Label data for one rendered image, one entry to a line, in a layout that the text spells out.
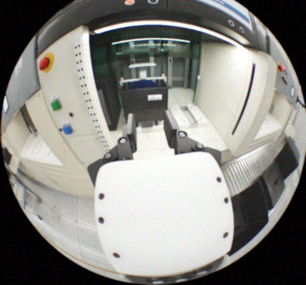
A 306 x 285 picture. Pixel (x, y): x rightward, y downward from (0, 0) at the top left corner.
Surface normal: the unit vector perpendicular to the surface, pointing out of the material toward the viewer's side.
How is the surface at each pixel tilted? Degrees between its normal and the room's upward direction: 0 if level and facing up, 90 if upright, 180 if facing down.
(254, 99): 90
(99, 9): 90
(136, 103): 90
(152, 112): 90
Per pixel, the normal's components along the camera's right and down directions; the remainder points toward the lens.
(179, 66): 0.12, 0.66
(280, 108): -0.99, 0.10
